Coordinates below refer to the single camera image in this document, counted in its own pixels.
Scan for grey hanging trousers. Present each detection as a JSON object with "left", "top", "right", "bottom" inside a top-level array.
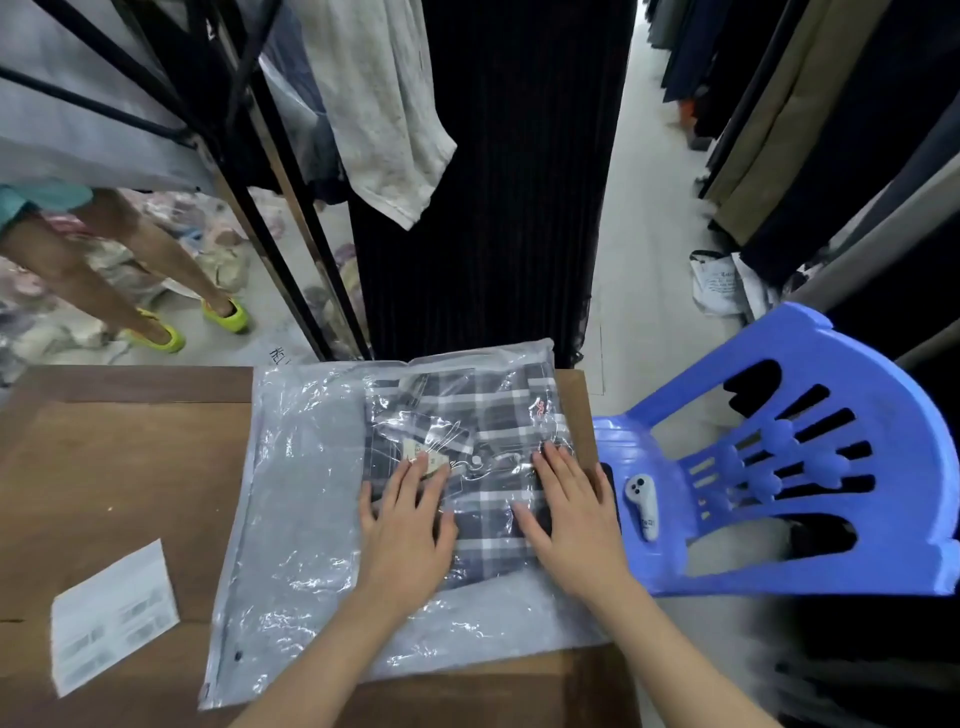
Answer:
[{"left": 787, "top": 150, "right": 960, "bottom": 316}]

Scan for white paper label sheet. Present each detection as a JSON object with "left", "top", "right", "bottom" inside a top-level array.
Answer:
[{"left": 49, "top": 538, "right": 181, "bottom": 699}]

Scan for light grey hanging garment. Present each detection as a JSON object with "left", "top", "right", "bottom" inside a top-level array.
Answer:
[{"left": 286, "top": 0, "right": 458, "bottom": 232}]

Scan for dark navy hanging trousers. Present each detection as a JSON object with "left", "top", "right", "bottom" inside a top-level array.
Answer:
[{"left": 738, "top": 0, "right": 960, "bottom": 289}]

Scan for khaki hanging trousers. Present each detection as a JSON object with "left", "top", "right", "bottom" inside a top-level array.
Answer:
[{"left": 703, "top": 0, "right": 895, "bottom": 247}]

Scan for grey plaid folded shirt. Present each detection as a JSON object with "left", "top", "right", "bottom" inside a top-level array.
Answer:
[{"left": 363, "top": 363, "right": 575, "bottom": 590}]

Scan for dark blue hanging garment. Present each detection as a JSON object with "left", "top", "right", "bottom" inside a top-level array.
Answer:
[{"left": 257, "top": 0, "right": 351, "bottom": 206}]

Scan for person's right forearm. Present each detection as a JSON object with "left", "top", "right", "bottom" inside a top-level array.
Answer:
[{"left": 588, "top": 573, "right": 783, "bottom": 728}]

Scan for person's right hand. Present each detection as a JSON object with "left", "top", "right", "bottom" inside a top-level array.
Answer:
[{"left": 512, "top": 441, "right": 639, "bottom": 603}]

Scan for teal shorts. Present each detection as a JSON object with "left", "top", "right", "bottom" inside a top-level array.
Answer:
[{"left": 0, "top": 183, "right": 96, "bottom": 230}]

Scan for blue plastic chair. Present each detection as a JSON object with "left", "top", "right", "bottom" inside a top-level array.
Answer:
[{"left": 591, "top": 302, "right": 960, "bottom": 600}]

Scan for white printed plastic bag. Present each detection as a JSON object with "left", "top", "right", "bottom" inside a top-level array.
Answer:
[{"left": 689, "top": 249, "right": 781, "bottom": 322}]

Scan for person's left forearm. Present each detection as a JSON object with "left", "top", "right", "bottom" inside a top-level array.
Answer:
[{"left": 231, "top": 592, "right": 432, "bottom": 728}]

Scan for yellow clog shoe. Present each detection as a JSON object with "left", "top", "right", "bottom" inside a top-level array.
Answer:
[
  {"left": 201, "top": 297, "right": 250, "bottom": 336},
  {"left": 120, "top": 308, "right": 186, "bottom": 355}
]

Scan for black metal clothes rack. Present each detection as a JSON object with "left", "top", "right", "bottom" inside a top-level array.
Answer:
[{"left": 0, "top": 0, "right": 374, "bottom": 363}]

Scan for row of dark hanging garments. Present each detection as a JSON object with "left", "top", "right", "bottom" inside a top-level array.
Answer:
[{"left": 643, "top": 0, "right": 790, "bottom": 151}]

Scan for black pleated hanging skirt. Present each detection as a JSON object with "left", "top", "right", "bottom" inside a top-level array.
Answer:
[{"left": 347, "top": 0, "right": 639, "bottom": 369}]

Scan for pile of pale clothes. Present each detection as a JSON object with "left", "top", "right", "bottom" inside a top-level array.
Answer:
[{"left": 0, "top": 187, "right": 370, "bottom": 385}]

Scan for grey fabric rack cover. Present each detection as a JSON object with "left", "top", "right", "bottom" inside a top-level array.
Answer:
[{"left": 0, "top": 0, "right": 220, "bottom": 198}]

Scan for clear plastic garment bag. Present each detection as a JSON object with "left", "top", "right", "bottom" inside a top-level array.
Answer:
[{"left": 198, "top": 339, "right": 610, "bottom": 711}]

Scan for person's left hand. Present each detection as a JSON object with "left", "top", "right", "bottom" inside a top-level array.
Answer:
[{"left": 358, "top": 452, "right": 459, "bottom": 612}]

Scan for white handheld controller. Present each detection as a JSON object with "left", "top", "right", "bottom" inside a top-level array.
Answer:
[{"left": 624, "top": 473, "right": 662, "bottom": 543}]

